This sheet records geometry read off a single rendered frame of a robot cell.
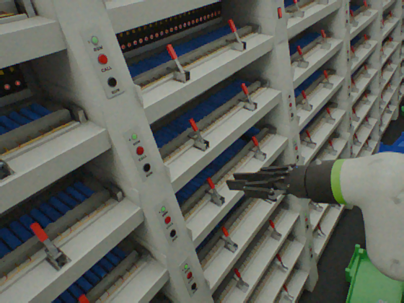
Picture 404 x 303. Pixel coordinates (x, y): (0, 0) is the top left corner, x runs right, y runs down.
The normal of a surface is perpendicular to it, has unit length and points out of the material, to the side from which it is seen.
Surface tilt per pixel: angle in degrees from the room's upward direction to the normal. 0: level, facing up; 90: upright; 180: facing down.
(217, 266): 18
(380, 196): 79
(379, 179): 51
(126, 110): 90
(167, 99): 108
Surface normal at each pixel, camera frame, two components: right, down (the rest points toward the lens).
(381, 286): -0.45, -0.62
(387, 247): -0.77, 0.12
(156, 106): 0.80, 0.36
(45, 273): -0.01, -0.79
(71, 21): 0.76, 0.11
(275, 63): -0.60, 0.49
